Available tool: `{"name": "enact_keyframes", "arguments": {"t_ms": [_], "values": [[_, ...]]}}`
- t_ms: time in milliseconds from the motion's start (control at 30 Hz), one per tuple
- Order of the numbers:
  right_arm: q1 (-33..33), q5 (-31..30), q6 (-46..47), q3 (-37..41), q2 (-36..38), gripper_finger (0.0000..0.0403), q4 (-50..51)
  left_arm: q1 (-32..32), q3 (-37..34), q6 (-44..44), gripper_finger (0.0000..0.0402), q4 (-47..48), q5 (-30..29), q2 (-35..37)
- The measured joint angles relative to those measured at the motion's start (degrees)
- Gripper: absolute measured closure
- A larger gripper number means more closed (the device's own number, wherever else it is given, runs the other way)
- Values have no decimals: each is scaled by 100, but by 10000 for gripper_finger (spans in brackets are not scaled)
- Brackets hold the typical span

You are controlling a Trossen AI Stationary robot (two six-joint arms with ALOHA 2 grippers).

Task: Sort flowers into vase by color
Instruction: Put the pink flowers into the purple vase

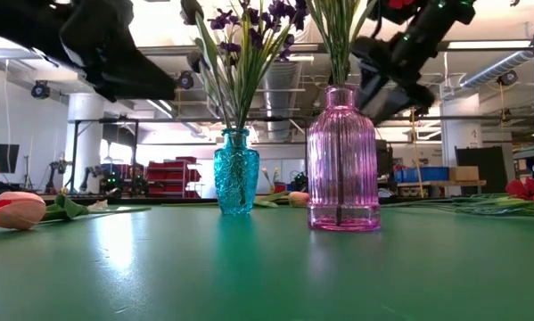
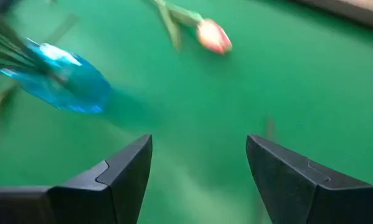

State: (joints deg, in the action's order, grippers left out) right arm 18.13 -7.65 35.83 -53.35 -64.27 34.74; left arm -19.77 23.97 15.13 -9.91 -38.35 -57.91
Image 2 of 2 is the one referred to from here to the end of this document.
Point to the black table frame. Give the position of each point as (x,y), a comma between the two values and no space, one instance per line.
(335,11)

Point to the blue glass vase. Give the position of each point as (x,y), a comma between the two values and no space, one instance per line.
(77,87)

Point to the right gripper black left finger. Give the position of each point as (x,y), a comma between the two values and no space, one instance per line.
(105,196)

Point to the pink artificial tulip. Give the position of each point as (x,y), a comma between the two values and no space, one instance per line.
(214,35)

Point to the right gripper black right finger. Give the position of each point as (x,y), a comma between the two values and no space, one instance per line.
(289,193)

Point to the green table mat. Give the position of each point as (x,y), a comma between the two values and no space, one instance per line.
(267,93)

